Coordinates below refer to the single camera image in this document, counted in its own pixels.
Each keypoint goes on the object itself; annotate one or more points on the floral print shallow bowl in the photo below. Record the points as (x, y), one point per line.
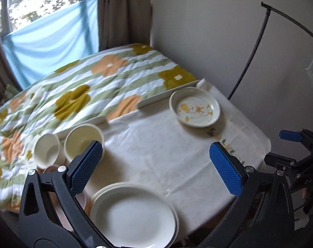
(195, 108)

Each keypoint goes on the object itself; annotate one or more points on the black bent pole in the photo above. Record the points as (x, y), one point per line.
(249, 56)

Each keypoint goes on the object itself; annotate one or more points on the striped floral blanket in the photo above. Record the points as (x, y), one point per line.
(68, 82)

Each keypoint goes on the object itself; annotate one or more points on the floral tablecloth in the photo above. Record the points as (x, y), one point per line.
(159, 144)

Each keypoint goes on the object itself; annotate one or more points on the blue cloth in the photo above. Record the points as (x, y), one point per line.
(50, 38)

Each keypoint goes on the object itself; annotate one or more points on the window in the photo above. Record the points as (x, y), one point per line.
(43, 2)

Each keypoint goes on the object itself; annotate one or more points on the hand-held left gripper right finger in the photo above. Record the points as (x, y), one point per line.
(225, 170)

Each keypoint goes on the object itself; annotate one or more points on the pink bowl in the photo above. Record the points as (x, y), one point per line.
(51, 170)

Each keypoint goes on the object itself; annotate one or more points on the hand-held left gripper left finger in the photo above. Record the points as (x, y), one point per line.
(86, 168)

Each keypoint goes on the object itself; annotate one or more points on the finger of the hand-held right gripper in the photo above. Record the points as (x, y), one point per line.
(290, 135)
(288, 164)

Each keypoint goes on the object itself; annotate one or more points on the white bowl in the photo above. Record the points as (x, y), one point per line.
(46, 147)
(81, 139)

